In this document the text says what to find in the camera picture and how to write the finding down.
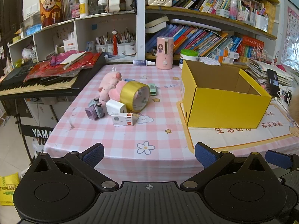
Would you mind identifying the rack of markers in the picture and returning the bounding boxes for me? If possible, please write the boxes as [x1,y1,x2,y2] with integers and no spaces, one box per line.
[237,0,257,26]

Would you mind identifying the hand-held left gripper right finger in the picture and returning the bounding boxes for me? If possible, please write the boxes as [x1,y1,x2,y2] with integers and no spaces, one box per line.
[180,142,272,190]

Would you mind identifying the red boxed book set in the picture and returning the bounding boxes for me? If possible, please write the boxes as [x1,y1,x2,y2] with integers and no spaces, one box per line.
[237,35,265,61]

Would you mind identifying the white textured pad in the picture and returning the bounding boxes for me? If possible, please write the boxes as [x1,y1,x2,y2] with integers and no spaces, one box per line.
[198,56,221,66]

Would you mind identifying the white charger plug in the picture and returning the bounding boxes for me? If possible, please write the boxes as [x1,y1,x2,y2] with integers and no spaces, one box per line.
[106,99,127,116]

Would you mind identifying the red plastic bags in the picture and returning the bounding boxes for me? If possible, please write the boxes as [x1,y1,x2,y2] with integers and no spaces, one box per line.
[23,51,102,82]

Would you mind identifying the white pen container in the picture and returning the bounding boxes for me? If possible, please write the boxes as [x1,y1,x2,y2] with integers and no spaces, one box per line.
[255,14,269,32]

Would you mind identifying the fortune god figure box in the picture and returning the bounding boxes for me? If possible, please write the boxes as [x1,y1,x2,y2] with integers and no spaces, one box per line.
[39,0,66,27]

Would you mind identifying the row of blue leaning books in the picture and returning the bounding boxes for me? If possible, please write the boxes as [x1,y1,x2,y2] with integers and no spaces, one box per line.
[146,23,241,59]

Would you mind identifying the white cubby shelf unit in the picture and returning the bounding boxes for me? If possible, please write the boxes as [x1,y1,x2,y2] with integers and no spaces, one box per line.
[8,12,138,63]

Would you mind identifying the white bottle yellow label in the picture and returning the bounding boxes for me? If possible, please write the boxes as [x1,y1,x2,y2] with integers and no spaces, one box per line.
[79,0,89,18]

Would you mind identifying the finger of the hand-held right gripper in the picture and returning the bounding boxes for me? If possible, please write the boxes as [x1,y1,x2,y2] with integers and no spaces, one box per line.
[265,150,299,171]

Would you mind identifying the colourful spiky ornament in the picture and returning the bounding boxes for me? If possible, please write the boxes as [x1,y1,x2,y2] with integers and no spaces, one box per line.
[253,45,268,61]

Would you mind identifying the white notebook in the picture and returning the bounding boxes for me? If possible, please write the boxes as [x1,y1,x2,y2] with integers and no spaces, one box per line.
[59,51,87,65]

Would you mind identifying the dark blue spray bottle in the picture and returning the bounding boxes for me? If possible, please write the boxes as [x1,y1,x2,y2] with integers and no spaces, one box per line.
[133,60,156,66]

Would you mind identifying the white charging cable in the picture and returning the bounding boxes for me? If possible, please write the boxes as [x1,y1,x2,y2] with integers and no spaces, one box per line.
[272,86,292,105]

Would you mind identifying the black smartphone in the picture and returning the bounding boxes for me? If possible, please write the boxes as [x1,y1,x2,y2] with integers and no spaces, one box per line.
[267,69,280,97]

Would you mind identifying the white jar green lid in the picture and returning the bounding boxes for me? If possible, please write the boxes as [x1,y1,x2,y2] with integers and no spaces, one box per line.
[180,49,199,70]

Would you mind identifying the pink cylindrical device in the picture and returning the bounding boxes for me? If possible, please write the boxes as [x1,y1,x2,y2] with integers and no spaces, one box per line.
[156,36,174,70]

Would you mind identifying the pastel bottle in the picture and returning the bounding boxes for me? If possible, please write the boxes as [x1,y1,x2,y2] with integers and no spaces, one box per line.
[229,0,238,20]

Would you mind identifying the wooden bookshelf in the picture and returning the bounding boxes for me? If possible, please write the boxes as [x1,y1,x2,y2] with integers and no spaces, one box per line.
[145,0,279,63]

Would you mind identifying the small white red-label box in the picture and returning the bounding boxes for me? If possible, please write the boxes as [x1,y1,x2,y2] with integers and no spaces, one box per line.
[111,113,133,126]

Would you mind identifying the black electronic keyboard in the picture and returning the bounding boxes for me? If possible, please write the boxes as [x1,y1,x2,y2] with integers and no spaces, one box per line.
[0,52,107,96]

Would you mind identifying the black keyboard stand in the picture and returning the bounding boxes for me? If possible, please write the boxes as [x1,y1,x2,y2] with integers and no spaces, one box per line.
[14,98,56,164]

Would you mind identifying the white cabinet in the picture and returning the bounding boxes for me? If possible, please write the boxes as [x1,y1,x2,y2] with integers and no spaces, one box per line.
[24,98,59,131]

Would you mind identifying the thick white book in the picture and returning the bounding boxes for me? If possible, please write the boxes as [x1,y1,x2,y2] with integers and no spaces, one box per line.
[145,15,169,33]

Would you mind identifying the white orange medicine box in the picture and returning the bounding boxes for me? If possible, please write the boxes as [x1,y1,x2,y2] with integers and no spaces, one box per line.
[211,55,234,64]
[217,48,240,59]

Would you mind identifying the white wall switch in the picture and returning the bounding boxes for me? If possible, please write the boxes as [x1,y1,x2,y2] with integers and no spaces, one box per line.
[26,3,39,17]

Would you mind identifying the pink checkered tablecloth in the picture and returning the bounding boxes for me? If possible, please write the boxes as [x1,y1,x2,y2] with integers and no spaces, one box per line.
[44,64,299,185]

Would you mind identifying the yellow plastic bag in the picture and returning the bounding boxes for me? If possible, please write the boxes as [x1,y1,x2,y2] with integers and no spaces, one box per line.
[0,173,20,206]

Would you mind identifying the white pen holder with pens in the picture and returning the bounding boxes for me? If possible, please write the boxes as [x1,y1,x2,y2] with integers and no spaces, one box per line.
[95,29,136,56]

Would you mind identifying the pink round plush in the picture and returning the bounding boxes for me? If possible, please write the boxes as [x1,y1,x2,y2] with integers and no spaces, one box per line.
[108,81,128,101]

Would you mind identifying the red tassel ornament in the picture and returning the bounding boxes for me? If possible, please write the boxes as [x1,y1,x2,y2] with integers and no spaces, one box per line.
[112,29,118,55]

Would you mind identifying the purple grey toy car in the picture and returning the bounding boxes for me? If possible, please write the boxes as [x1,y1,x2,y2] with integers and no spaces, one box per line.
[84,97,105,120]

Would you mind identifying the stack of papers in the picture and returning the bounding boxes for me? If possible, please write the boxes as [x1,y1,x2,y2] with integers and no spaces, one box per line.
[245,58,298,87]

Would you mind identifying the pink pig plush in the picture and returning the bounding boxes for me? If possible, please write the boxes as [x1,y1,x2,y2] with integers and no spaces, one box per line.
[98,72,122,102]

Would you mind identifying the blue tissue pack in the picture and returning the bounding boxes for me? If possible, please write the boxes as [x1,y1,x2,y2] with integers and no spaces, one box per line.
[26,23,42,36]

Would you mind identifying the gold tape roll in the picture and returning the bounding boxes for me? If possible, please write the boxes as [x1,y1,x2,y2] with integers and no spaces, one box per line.
[120,82,150,112]

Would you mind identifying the pink alphabet wall poster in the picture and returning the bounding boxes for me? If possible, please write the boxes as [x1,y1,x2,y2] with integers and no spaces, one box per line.
[281,7,299,64]

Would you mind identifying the magenta plastic bag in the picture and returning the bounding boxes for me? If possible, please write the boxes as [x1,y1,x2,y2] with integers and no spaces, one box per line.
[50,52,80,67]

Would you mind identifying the crumpled clear plastic bag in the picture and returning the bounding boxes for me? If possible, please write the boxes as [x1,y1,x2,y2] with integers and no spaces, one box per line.
[22,47,38,62]

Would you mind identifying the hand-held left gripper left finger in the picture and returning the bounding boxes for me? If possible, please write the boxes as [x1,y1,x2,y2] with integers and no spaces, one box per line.
[27,143,119,191]

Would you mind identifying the white orange-bordered desk mat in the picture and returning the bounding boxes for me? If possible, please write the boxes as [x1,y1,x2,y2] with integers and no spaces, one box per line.
[176,100,299,154]

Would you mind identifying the small white paper bag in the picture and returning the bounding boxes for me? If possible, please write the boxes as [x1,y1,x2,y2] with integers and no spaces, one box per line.
[64,31,78,52]

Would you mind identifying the yellow cardboard box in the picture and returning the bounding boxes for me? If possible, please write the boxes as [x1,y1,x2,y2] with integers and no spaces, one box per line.
[181,60,272,129]

